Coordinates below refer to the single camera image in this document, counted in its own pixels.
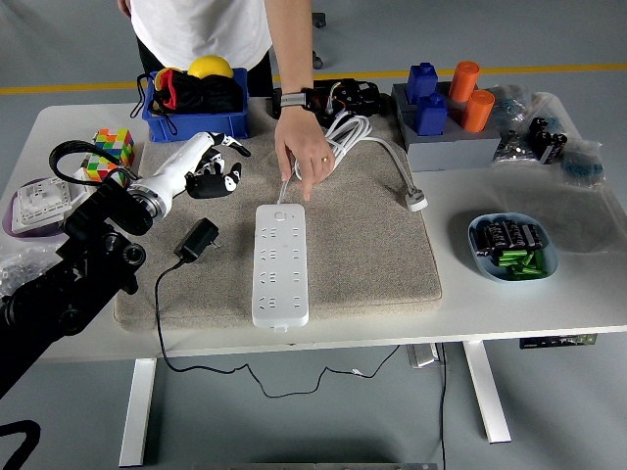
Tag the orange cylinder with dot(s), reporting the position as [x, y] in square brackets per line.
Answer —
[479, 111]
[464, 80]

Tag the person's left forearm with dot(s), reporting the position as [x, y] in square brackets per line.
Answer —
[291, 49]

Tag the clear bag of small hardware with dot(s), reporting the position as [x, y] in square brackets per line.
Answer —
[24, 264]

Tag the person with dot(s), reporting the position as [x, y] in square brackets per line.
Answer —
[196, 29]

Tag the person's right hand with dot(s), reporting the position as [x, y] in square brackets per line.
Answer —
[124, 7]

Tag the yellow ball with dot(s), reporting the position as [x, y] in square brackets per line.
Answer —
[210, 67]

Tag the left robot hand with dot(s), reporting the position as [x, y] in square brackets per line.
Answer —
[171, 169]

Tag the pile of green batteries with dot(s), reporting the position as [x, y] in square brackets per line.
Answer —
[521, 264]

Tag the white table leg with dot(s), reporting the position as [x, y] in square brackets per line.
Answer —
[138, 411]
[487, 391]

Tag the black electronic device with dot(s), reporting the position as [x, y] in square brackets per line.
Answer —
[357, 98]

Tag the blue plastic bin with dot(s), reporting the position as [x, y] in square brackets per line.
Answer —
[196, 127]

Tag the pile of black capacitors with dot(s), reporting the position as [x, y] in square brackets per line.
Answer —
[504, 235]

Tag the clear bag of metal screws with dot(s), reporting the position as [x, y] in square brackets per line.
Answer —
[512, 149]

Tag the clear bag of blue parts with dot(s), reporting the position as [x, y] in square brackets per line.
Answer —
[583, 166]

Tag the blue peg block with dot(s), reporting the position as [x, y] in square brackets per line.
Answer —
[422, 83]
[431, 117]

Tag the light blue dish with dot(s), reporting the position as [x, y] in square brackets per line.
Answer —
[551, 254]

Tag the large white socket panel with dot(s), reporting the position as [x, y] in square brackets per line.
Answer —
[39, 205]

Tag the grey block base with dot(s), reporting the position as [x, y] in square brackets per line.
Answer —
[450, 152]

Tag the black wrist watch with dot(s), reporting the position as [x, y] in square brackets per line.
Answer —
[294, 99]

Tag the black table control box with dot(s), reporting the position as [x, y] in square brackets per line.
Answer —
[558, 342]

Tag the metal plate under table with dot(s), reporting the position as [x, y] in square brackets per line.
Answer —
[422, 356]

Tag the person's left hand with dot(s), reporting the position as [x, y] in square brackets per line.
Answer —
[306, 147]

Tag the grey-brown mat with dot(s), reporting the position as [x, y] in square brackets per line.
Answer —
[367, 235]

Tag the clear bag of black capacitors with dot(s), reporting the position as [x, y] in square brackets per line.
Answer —
[548, 139]

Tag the clear bag of blue resistors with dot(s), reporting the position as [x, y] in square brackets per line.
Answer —
[512, 105]

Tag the multicoloured puzzle cube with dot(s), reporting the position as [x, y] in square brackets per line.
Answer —
[115, 142]

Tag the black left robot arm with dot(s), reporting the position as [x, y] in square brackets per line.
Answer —
[73, 289]

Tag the large clear plastic bag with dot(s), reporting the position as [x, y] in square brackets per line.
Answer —
[602, 215]

